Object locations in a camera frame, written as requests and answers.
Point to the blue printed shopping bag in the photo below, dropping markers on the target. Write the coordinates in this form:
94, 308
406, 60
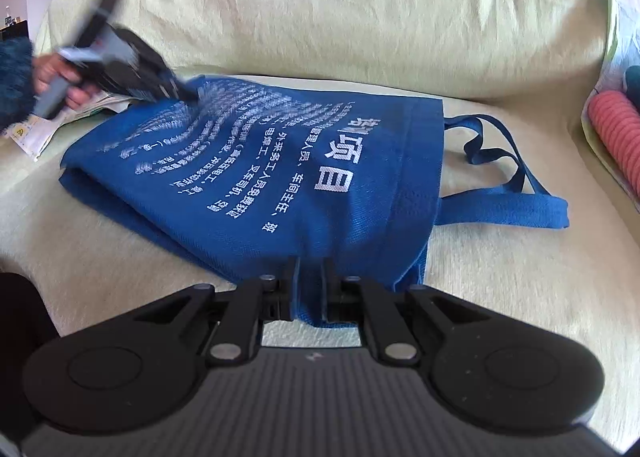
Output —
300, 162

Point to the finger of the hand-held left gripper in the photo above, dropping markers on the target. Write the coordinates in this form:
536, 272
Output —
180, 89

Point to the person's left hand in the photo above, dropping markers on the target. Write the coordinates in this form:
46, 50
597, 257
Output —
50, 68

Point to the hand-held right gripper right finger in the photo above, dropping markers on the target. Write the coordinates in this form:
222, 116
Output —
334, 292

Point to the pink rolled towel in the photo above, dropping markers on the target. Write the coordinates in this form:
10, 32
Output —
617, 137

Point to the blue patterned cloth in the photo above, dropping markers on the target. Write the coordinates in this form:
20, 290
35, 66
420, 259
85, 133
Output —
633, 84

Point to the white tote bag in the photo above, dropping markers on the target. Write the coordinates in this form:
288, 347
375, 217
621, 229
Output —
35, 137

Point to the sofa with pale green cover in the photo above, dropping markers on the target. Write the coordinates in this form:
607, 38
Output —
325, 12

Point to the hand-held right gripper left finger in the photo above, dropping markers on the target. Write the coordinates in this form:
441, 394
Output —
287, 287

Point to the person's dark trouser leg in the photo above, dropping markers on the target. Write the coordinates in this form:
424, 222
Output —
22, 337

